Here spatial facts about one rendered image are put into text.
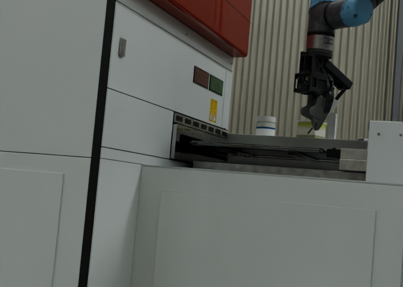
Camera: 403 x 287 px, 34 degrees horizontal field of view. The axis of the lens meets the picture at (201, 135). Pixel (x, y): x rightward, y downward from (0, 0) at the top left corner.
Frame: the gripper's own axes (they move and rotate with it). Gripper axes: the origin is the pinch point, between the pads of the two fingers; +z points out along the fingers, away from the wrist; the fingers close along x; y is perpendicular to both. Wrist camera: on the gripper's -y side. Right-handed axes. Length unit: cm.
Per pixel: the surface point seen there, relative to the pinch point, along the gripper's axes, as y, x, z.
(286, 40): -187, -250, -84
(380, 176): 10.7, 33.5, 12.4
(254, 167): 14.9, -7.7, 13.0
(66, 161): 70, -3, 15
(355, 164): 1.3, 16.5, 9.9
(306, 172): 6.4, 3.8, 12.9
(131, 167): 53, -5, 16
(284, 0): -185, -255, -115
